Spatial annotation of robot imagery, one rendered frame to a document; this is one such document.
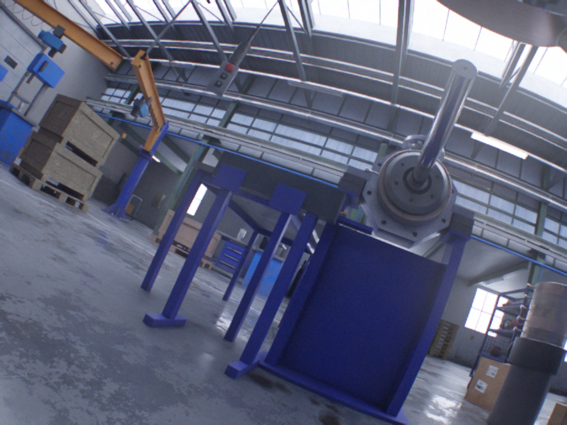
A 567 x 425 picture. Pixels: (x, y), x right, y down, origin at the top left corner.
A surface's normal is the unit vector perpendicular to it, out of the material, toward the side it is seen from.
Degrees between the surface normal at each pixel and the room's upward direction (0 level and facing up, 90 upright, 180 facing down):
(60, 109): 90
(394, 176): 90
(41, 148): 90
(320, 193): 90
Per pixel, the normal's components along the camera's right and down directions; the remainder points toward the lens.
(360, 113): -0.22, -0.31
